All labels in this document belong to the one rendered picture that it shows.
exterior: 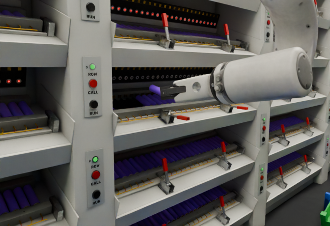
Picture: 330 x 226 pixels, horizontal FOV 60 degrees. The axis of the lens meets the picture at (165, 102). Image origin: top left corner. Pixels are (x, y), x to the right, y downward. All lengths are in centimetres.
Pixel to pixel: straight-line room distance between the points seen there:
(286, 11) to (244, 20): 58
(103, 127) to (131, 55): 17
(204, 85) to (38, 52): 31
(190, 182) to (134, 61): 41
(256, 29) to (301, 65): 60
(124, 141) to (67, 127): 14
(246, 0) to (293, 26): 46
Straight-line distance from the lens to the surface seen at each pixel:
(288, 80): 48
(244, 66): 53
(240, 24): 113
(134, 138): 69
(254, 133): 111
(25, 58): 57
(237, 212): 115
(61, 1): 62
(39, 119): 64
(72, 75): 58
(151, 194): 80
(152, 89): 73
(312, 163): 179
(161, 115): 77
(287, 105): 131
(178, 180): 87
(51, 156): 60
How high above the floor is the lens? 63
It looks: 7 degrees down
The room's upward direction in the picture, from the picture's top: straight up
